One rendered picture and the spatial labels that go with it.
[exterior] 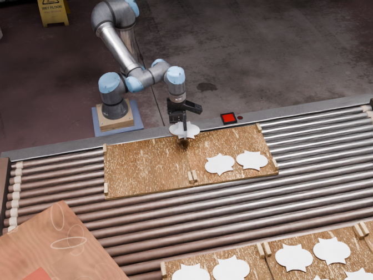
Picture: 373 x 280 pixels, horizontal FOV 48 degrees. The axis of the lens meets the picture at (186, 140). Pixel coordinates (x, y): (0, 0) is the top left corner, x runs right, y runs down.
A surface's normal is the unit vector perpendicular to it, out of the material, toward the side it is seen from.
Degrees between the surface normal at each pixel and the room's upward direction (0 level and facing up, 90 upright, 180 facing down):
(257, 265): 0
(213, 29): 0
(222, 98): 0
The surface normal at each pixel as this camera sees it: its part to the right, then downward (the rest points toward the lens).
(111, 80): -0.15, -0.63
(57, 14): 0.17, 0.51
